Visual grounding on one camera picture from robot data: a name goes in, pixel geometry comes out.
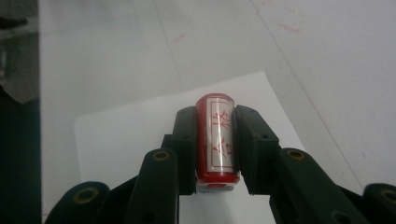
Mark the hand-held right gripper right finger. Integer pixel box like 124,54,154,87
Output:
233,104,370,224

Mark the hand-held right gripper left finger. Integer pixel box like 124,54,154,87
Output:
123,105,198,224

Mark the white paper sheet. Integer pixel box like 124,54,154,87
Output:
73,70,306,224

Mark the red stamp with white label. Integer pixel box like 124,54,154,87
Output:
194,92,242,191

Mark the large white table cover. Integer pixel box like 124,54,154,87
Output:
37,0,396,224

